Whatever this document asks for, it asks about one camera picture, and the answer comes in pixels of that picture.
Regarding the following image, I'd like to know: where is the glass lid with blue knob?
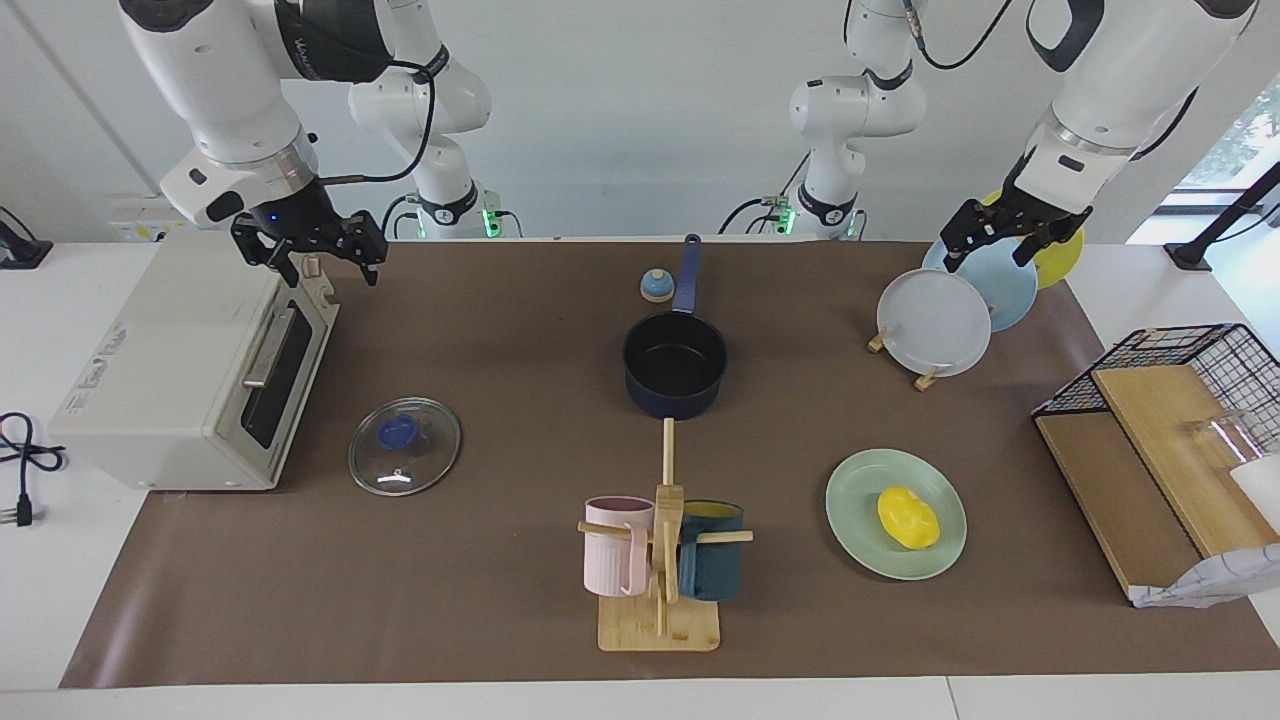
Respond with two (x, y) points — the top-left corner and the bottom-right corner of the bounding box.
(348, 397), (463, 497)

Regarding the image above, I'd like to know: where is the yellow potato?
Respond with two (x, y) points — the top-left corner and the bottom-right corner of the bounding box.
(877, 486), (942, 551)

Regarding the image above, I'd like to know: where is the yellow plate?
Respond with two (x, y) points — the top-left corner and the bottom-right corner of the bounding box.
(985, 190), (1085, 291)

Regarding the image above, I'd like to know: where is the light blue plate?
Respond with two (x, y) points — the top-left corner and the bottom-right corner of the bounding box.
(921, 236), (1039, 333)

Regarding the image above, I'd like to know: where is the grey plate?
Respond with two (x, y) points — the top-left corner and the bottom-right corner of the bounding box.
(877, 268), (993, 378)

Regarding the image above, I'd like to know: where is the wooden plate rack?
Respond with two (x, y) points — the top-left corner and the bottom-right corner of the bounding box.
(866, 325), (946, 392)

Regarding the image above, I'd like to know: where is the pale green plate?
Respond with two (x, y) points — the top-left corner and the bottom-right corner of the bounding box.
(825, 448), (968, 581)

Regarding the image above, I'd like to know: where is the cream toaster oven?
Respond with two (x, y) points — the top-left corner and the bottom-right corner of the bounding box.
(48, 230), (341, 493)

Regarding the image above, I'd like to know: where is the brown table mat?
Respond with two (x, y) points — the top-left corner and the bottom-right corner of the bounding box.
(60, 240), (1280, 689)

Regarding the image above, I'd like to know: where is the black clamp stand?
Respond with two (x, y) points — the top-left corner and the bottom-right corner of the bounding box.
(1165, 160), (1280, 271)

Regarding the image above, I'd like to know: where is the wooden shelf box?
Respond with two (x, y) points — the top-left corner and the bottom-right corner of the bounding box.
(1035, 363), (1280, 601)

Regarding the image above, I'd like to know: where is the clear glass cup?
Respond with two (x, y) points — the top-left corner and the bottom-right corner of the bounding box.
(1185, 410), (1263, 466)

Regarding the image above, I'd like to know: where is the white cup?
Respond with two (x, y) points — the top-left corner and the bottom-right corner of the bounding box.
(1230, 455), (1280, 531)

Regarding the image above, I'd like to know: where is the pink ribbed mug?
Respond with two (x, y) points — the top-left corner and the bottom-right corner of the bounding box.
(583, 496), (656, 598)

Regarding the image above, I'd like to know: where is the white crumpled plastic bag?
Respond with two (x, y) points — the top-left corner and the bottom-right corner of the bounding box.
(1130, 543), (1280, 609)

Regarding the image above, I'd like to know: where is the dark teal mug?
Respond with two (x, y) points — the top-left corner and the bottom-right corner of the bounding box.
(678, 500), (746, 602)

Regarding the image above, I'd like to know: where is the wooden mug tree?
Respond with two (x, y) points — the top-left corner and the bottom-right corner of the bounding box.
(578, 418), (754, 653)

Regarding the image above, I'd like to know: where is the white wall socket box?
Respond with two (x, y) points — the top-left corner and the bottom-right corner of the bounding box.
(107, 194), (201, 243)

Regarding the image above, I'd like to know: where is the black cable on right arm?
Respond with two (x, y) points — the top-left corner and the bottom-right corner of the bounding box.
(318, 58), (437, 186)

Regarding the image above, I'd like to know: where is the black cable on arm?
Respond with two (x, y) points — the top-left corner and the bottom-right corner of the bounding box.
(903, 0), (1201, 161)
(318, 58), (437, 186)

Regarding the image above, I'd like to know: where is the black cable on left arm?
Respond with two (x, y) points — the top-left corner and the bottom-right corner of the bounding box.
(903, 0), (1201, 161)

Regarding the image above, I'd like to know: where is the black wire basket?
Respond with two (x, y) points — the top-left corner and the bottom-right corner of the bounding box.
(1032, 323), (1280, 461)

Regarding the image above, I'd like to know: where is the black table mount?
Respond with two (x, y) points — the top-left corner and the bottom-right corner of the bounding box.
(0, 207), (53, 269)

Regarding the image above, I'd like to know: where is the dark blue pot with handle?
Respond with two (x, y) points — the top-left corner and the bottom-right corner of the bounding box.
(622, 234), (729, 420)

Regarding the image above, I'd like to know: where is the black power cable with plug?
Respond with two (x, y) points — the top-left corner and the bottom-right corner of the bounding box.
(0, 412), (66, 528)

